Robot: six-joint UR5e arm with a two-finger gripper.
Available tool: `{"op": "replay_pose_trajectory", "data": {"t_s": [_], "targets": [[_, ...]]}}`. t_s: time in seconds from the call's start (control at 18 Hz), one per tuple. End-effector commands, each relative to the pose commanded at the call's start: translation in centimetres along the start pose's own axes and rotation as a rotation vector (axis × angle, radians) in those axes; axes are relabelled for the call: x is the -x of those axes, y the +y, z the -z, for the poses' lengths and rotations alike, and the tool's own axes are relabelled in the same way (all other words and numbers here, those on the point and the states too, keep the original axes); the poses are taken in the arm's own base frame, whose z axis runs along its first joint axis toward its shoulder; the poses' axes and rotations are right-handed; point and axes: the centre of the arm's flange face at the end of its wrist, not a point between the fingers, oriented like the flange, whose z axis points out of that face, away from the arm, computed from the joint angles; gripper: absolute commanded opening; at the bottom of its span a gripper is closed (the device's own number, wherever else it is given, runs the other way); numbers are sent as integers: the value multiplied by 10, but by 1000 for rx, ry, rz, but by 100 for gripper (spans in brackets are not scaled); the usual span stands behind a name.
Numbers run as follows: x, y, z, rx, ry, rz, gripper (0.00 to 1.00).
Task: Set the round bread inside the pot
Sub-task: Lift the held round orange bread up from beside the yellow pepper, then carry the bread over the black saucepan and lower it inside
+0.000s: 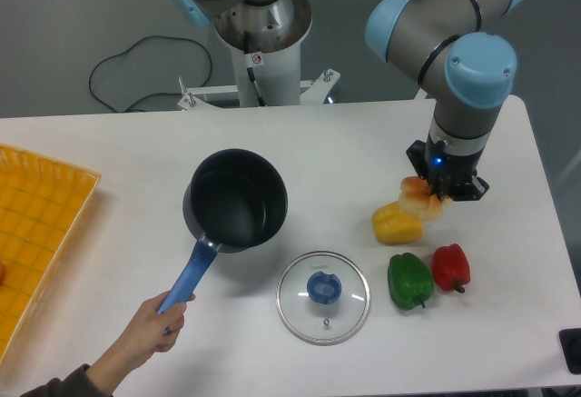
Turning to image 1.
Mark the glass lid blue knob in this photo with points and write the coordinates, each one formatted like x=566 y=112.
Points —
x=323 y=298

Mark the forearm in brown sleeve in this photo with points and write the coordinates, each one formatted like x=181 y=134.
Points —
x=101 y=378

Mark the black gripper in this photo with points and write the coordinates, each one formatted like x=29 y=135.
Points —
x=448 y=175

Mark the person's bare hand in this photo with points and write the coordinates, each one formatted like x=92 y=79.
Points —
x=149 y=332

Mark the yellow bell pepper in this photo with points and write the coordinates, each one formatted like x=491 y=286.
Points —
x=391 y=225

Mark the black device at edge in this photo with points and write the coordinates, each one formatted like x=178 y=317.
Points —
x=570 y=340

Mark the green bell pepper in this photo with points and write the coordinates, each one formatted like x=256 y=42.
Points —
x=410 y=281

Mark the black pot blue handle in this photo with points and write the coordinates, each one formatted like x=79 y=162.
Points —
x=235 y=200

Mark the red bell pepper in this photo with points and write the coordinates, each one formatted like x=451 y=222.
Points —
x=450 y=268

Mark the yellow woven basket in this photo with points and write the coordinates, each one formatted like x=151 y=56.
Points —
x=42 y=200

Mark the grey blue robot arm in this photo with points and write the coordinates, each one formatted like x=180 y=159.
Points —
x=440 y=44

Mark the round bread roll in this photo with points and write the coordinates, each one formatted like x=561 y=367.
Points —
x=417 y=199

